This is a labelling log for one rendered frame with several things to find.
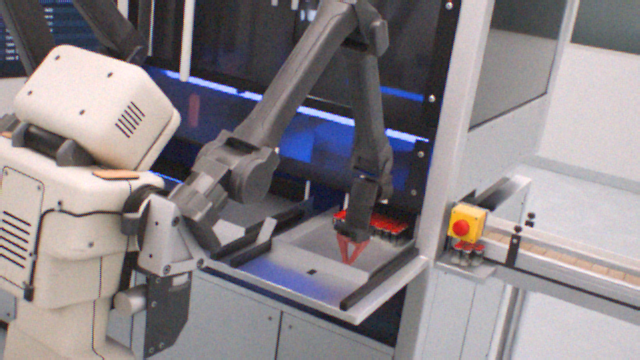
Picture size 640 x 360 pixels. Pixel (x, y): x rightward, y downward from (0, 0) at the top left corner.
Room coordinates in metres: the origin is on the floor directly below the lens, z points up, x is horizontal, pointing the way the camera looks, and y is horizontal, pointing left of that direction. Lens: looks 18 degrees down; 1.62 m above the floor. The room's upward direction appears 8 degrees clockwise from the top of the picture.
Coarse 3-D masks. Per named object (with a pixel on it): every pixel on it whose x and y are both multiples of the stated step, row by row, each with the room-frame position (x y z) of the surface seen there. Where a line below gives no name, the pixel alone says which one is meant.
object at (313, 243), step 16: (336, 208) 1.93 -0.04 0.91; (304, 224) 1.78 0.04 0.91; (320, 224) 1.86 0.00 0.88; (272, 240) 1.65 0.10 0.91; (288, 240) 1.71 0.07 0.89; (304, 240) 1.74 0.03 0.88; (320, 240) 1.76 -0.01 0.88; (336, 240) 1.77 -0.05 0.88; (288, 256) 1.63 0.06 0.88; (304, 256) 1.61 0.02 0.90; (320, 256) 1.59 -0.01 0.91; (336, 256) 1.67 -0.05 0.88; (368, 256) 1.70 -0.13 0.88; (384, 256) 1.71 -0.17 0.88; (336, 272) 1.57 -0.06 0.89; (352, 272) 1.55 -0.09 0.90; (368, 272) 1.53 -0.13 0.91
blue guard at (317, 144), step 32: (192, 96) 2.09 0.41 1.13; (224, 96) 2.05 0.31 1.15; (256, 96) 2.00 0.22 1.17; (192, 128) 2.09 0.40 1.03; (224, 128) 2.04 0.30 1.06; (288, 128) 1.95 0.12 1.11; (320, 128) 1.90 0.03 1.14; (352, 128) 1.86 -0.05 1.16; (384, 128) 1.83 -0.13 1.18; (288, 160) 1.94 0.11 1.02; (320, 160) 1.90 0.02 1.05; (416, 160) 1.78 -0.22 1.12
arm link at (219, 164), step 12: (204, 156) 1.11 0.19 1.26; (216, 156) 1.12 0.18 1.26; (228, 156) 1.12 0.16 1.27; (240, 156) 1.12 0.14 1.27; (192, 168) 1.10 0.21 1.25; (204, 168) 1.09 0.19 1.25; (216, 168) 1.09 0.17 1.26; (228, 168) 1.09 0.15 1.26; (228, 180) 1.09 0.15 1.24; (228, 192) 1.10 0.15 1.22
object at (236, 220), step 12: (228, 204) 1.92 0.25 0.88; (240, 204) 1.93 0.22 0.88; (264, 204) 1.96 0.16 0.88; (276, 204) 1.97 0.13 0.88; (288, 204) 1.98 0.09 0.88; (300, 204) 1.92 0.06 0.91; (312, 204) 1.98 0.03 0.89; (228, 216) 1.83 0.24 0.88; (240, 216) 1.84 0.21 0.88; (252, 216) 1.85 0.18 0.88; (264, 216) 1.87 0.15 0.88; (276, 216) 1.81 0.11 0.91; (216, 228) 1.72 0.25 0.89; (228, 228) 1.71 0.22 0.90; (240, 228) 1.69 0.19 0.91; (252, 228) 1.72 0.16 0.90
